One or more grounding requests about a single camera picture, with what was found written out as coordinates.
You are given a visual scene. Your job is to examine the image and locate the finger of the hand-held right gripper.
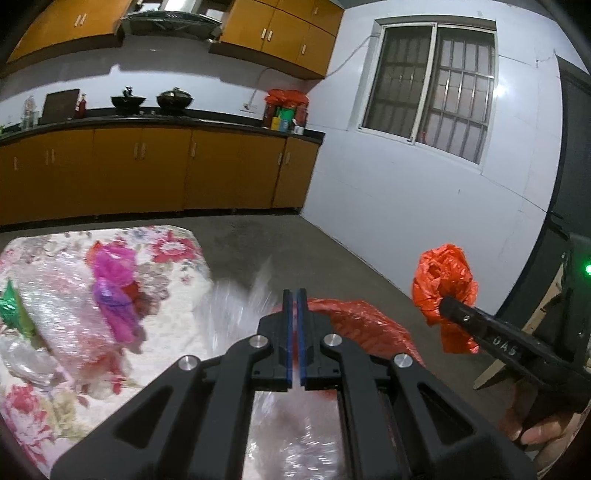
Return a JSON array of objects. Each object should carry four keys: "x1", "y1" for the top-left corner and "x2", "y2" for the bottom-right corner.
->
[{"x1": 438, "y1": 296, "x2": 555, "y2": 374}]

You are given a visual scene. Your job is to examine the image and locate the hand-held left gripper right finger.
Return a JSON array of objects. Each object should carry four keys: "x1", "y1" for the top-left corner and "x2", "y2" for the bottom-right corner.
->
[{"x1": 297, "y1": 289, "x2": 539, "y2": 480}]

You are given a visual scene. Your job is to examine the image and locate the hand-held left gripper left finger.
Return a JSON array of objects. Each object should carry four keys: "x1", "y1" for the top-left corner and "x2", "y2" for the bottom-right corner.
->
[{"x1": 50, "y1": 289, "x2": 295, "y2": 480}]

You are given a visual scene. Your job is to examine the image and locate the clear plastic film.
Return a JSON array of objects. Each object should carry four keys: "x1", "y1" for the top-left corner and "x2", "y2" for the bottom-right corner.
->
[{"x1": 196, "y1": 257, "x2": 347, "y2": 480}]

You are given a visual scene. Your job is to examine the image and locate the red lined waste basket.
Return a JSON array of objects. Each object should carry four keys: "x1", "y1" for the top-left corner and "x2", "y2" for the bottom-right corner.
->
[{"x1": 277, "y1": 298, "x2": 428, "y2": 402}]

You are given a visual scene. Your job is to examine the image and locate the red plastic bag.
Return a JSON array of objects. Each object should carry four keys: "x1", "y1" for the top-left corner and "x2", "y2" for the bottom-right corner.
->
[
  {"x1": 412, "y1": 244, "x2": 479, "y2": 355},
  {"x1": 264, "y1": 89, "x2": 309, "y2": 109}
]

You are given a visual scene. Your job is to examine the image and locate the magenta plastic bag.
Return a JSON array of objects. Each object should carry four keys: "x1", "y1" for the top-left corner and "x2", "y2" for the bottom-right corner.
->
[{"x1": 92, "y1": 244, "x2": 146, "y2": 344}]

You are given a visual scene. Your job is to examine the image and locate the bubble wrap sheet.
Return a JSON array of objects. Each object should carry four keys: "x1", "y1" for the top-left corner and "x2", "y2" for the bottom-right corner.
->
[{"x1": 18, "y1": 263, "x2": 139, "y2": 384}]

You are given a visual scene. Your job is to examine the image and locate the clear plastic bag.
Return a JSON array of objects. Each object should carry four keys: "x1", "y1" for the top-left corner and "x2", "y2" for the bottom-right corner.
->
[{"x1": 0, "y1": 335, "x2": 70, "y2": 384}]

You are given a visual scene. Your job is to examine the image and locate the green foil wrapper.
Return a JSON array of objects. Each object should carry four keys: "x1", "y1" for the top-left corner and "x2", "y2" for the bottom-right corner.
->
[{"x1": 0, "y1": 279, "x2": 35, "y2": 340}]

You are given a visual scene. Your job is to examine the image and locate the person's right hand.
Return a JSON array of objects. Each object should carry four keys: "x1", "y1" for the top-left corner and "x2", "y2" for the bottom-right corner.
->
[{"x1": 505, "y1": 388, "x2": 583, "y2": 462}]

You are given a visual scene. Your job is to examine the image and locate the floral tablecloth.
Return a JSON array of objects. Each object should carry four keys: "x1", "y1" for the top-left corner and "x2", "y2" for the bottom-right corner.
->
[{"x1": 0, "y1": 224, "x2": 218, "y2": 472}]

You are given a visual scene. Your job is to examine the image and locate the dark door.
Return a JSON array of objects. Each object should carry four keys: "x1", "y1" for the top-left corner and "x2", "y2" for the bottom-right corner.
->
[{"x1": 489, "y1": 55, "x2": 591, "y2": 333}]

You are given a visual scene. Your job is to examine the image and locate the wooden lower kitchen cabinets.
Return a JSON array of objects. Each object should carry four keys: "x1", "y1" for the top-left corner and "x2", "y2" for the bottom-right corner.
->
[{"x1": 0, "y1": 126, "x2": 324, "y2": 227}]

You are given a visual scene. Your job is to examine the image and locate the wooden kitchen cabinets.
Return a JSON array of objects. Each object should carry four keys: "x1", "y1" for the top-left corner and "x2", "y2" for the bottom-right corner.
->
[
  {"x1": 210, "y1": 0, "x2": 345, "y2": 79},
  {"x1": 0, "y1": 126, "x2": 324, "y2": 227},
  {"x1": 7, "y1": 0, "x2": 134, "y2": 63}
]

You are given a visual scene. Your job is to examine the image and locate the black kitchen countertop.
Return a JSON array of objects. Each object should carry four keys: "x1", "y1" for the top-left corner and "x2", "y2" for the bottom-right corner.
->
[{"x1": 0, "y1": 111, "x2": 326, "y2": 146}]

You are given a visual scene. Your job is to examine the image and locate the red plastic bag on bottles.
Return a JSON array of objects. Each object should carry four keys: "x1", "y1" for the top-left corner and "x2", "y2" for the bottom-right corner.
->
[{"x1": 264, "y1": 89, "x2": 309, "y2": 109}]

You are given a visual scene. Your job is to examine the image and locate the barred window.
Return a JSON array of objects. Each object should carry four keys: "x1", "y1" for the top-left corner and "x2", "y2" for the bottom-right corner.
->
[{"x1": 358, "y1": 18, "x2": 497, "y2": 174}]

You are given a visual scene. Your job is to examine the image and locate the black wok with lid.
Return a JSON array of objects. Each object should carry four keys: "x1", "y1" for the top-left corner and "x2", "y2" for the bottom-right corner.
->
[
  {"x1": 111, "y1": 86, "x2": 147, "y2": 112},
  {"x1": 156, "y1": 87, "x2": 194, "y2": 110}
]

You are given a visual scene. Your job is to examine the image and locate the wooden upper kitchen cabinets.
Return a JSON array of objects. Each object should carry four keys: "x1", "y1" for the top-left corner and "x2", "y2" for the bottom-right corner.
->
[
  {"x1": 210, "y1": 0, "x2": 345, "y2": 79},
  {"x1": 7, "y1": 0, "x2": 134, "y2": 63}
]

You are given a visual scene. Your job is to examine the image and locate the dark brown cutting board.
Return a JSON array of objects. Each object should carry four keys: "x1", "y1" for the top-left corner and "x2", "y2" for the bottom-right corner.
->
[{"x1": 39, "y1": 89, "x2": 81, "y2": 124}]

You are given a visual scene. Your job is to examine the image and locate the steel range hood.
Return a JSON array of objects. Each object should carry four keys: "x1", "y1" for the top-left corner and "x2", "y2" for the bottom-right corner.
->
[{"x1": 117, "y1": 0, "x2": 222, "y2": 40}]

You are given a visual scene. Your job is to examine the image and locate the clear jar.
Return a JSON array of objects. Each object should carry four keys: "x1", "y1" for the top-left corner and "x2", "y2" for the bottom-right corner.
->
[{"x1": 21, "y1": 96, "x2": 38, "y2": 130}]

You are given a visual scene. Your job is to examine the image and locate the white power cable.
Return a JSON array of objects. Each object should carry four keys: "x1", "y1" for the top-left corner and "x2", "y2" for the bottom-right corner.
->
[{"x1": 242, "y1": 28, "x2": 384, "y2": 114}]

